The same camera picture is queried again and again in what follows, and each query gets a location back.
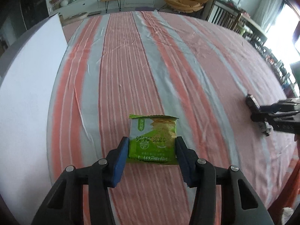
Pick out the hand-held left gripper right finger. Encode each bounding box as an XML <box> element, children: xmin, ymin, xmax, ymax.
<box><xmin>175</xmin><ymin>136</ymin><xmax>275</xmax><ymax>225</ymax></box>

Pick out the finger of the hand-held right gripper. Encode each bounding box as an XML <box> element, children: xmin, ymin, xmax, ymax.
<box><xmin>251</xmin><ymin>111</ymin><xmax>300</xmax><ymax>122</ymax></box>
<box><xmin>259</xmin><ymin>98</ymin><xmax>300</xmax><ymax>113</ymax></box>

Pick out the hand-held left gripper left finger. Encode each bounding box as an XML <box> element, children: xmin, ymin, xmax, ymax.
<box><xmin>30</xmin><ymin>136</ymin><xmax>130</xmax><ymax>225</ymax></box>

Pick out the dark chocolate bar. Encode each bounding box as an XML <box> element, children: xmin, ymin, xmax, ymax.
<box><xmin>245</xmin><ymin>94</ymin><xmax>273</xmax><ymax>137</ymax></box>

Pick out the green snack packet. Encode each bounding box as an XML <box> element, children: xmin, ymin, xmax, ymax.
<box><xmin>127</xmin><ymin>114</ymin><xmax>180</xmax><ymax>166</ymax></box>

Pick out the white cardboard box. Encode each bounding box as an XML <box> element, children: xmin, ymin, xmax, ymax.
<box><xmin>0</xmin><ymin>13</ymin><xmax>69</xmax><ymax>216</ymax></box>

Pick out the wooden side table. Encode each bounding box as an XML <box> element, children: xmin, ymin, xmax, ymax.
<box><xmin>241</xmin><ymin>14</ymin><xmax>268</xmax><ymax>45</ymax></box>

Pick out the dark wooden chair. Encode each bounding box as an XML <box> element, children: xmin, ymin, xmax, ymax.
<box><xmin>206</xmin><ymin>0</ymin><xmax>243</xmax><ymax>32</ymax></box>

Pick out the orange lounge chair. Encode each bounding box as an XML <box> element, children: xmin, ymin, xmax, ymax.
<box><xmin>162</xmin><ymin>0</ymin><xmax>210</xmax><ymax>14</ymax></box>

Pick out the white television cabinet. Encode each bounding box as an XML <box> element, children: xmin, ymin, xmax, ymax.
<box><xmin>48</xmin><ymin>0</ymin><xmax>156</xmax><ymax>17</ymax></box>

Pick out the black display cabinet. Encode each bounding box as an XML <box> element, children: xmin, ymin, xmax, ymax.
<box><xmin>20</xmin><ymin>0</ymin><xmax>50</xmax><ymax>32</ymax></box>

